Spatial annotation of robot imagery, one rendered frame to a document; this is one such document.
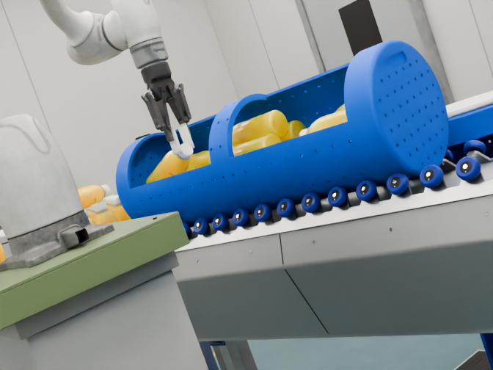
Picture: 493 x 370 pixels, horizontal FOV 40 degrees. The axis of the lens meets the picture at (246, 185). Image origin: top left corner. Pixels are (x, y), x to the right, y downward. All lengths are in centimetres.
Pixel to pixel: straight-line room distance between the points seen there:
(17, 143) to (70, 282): 30
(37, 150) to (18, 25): 521
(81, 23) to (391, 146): 90
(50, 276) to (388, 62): 76
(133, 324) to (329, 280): 46
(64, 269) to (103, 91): 547
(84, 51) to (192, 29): 540
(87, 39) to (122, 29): 11
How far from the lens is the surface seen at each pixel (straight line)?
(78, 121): 641
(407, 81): 142
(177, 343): 131
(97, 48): 183
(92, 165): 638
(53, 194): 129
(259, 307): 171
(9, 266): 137
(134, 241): 119
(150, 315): 128
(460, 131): 167
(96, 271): 116
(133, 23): 175
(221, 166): 157
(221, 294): 176
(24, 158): 129
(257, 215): 158
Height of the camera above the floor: 117
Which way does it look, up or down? 5 degrees down
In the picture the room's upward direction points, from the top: 19 degrees counter-clockwise
